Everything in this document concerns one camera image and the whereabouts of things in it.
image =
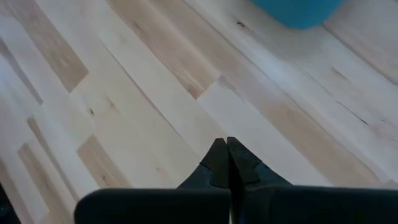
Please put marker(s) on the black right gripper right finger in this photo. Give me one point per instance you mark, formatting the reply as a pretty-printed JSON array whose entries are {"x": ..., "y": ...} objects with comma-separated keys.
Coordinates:
[{"x": 295, "y": 205}]

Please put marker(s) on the dark blue-grey plastic bin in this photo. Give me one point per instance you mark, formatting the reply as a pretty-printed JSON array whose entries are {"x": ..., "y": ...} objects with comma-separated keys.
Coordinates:
[{"x": 295, "y": 12}]

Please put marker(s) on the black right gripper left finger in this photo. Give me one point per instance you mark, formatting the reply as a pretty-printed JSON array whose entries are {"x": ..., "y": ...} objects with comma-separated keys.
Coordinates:
[{"x": 186, "y": 205}]

